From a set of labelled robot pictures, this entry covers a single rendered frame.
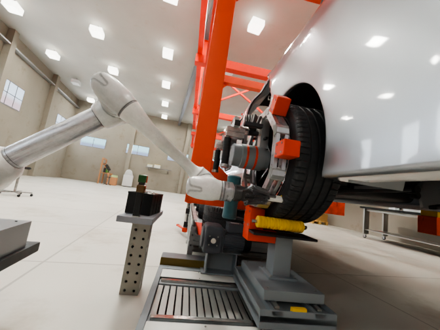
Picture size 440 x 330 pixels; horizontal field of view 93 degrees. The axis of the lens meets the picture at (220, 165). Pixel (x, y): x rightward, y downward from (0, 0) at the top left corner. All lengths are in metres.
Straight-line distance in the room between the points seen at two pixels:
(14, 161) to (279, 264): 1.31
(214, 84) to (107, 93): 1.02
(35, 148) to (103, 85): 0.41
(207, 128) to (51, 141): 0.99
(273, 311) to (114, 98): 1.09
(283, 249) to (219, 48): 1.57
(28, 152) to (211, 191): 0.78
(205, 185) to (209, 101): 0.97
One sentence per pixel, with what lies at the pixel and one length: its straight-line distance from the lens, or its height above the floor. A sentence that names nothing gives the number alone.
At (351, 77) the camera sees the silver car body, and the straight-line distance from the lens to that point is 0.93.
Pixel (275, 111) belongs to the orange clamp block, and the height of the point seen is 1.06.
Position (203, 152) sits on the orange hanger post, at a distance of 1.61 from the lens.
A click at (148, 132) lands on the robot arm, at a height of 0.83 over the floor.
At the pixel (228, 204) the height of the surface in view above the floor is 0.56.
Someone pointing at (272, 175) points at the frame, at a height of 0.74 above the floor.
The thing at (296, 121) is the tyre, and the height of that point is 1.00.
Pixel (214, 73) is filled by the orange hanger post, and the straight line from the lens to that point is 1.84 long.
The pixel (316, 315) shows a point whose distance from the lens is 1.20.
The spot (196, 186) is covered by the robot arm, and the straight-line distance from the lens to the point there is 0.89.
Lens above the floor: 0.63
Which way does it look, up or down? 7 degrees up
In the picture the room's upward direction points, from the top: 8 degrees clockwise
